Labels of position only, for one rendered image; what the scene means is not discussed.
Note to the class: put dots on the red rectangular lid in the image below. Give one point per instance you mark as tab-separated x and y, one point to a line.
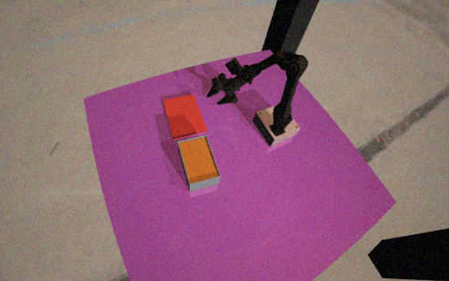
184	116

